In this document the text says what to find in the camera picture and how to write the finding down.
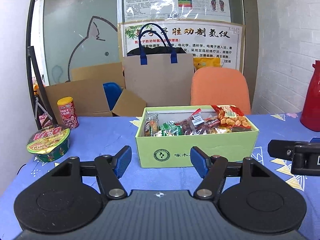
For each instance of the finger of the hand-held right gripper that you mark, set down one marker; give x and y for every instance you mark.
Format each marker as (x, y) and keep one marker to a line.
(280, 149)
(315, 140)

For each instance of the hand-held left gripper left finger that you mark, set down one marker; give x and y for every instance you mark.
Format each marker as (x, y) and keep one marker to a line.
(123, 161)

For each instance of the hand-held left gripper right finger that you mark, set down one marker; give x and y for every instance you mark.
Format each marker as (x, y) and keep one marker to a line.
(198, 161)

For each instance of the light green cardboard box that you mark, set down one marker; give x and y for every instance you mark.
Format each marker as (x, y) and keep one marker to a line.
(225, 145)

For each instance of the heap of mixed snack bags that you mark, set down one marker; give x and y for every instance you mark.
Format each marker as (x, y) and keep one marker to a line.
(200, 125)

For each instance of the blue printed tablecloth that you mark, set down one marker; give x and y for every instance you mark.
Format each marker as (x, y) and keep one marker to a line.
(105, 135)

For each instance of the red thermos jug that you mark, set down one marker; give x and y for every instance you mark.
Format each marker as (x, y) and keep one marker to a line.
(312, 105)

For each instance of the blue plastic seat part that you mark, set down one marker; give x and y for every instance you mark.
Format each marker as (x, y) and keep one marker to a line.
(112, 95)

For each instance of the red snack can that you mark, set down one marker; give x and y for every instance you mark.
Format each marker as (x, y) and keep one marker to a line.
(68, 115)

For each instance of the orange mesh chair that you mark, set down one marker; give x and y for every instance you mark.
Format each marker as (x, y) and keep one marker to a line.
(220, 87)

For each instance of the green instant noodle bowl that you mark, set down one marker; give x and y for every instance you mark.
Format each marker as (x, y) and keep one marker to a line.
(47, 140)

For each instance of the brown cardboard box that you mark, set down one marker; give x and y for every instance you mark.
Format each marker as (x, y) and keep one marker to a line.
(75, 97)

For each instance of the colourful packaged goods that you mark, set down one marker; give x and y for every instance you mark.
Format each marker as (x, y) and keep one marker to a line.
(45, 120)

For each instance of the cat outline window decal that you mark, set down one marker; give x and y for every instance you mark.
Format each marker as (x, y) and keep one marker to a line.
(80, 55)

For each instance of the text poster board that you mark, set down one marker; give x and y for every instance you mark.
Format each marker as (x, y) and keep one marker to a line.
(212, 40)

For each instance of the black framed whiteboard stand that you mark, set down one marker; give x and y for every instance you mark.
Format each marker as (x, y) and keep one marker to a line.
(15, 55)

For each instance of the laminated wall poster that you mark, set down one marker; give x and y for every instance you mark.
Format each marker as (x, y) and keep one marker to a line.
(150, 0)

